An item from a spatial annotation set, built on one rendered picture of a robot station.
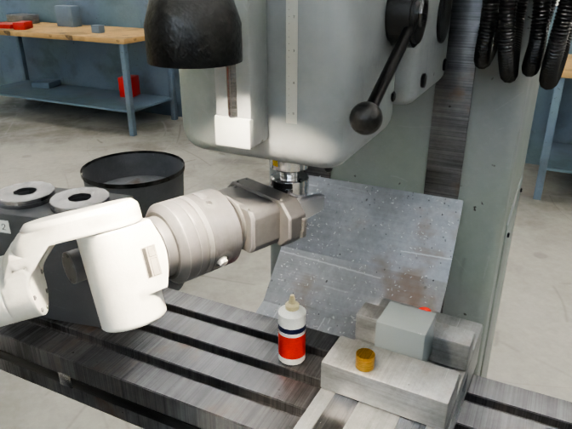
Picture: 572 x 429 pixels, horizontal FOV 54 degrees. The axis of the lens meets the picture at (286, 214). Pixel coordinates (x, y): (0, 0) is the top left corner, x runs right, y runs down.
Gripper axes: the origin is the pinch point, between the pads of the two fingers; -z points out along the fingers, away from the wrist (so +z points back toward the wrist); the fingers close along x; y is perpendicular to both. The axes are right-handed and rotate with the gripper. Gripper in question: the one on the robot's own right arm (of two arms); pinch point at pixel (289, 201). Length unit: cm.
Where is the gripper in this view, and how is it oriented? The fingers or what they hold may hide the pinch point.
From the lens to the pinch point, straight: 70.2
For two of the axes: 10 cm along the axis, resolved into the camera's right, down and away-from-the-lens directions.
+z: -7.3, 2.7, -6.3
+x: -6.8, -3.0, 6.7
